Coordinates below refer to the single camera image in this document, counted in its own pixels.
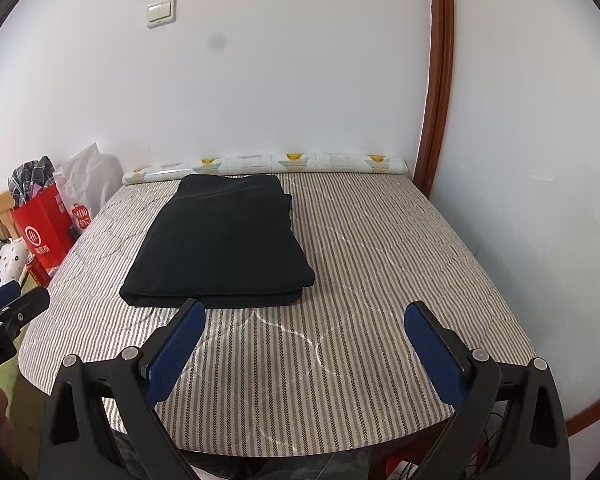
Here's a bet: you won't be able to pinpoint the brown wooden skirting board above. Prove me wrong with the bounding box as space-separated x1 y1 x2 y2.
565 387 600 438

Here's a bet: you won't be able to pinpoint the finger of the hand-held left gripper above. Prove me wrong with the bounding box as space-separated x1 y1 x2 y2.
0 287 51 357
0 280 22 317

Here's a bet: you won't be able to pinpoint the white plastic shopping bag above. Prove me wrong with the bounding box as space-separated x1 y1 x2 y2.
54 142 123 233

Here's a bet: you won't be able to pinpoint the tangled cables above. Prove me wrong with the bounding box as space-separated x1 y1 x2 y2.
472 400 513 480

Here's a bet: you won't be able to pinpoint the red paper bag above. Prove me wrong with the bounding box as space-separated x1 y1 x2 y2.
12 182 78 268

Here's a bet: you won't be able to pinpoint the white printed rolled mat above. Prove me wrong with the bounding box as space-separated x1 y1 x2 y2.
122 152 410 186

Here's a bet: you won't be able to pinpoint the brown wooden door frame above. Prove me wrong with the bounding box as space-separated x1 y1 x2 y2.
412 0 455 196

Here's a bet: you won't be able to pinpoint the red drink can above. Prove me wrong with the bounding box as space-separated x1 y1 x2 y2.
26 255 51 288

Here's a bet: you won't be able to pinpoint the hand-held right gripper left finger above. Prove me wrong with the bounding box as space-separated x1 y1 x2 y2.
37 298 207 480

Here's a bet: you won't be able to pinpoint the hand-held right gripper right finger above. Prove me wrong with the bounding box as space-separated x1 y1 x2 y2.
404 301 567 480

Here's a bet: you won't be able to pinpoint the green bedsheet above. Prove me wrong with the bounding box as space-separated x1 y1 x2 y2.
0 280 51 426

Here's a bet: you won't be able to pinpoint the grey plaid cloth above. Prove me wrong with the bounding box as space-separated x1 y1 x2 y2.
8 156 56 206

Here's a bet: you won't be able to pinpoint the grey striped mattress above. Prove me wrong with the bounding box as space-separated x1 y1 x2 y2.
17 170 536 453

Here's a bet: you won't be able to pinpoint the black sweatshirt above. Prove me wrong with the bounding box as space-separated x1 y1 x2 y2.
119 172 317 310

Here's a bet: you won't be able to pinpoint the white floral pillow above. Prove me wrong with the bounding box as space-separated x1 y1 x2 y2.
0 237 28 296

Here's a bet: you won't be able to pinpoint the white wall light switch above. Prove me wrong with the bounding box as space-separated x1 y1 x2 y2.
146 0 177 30

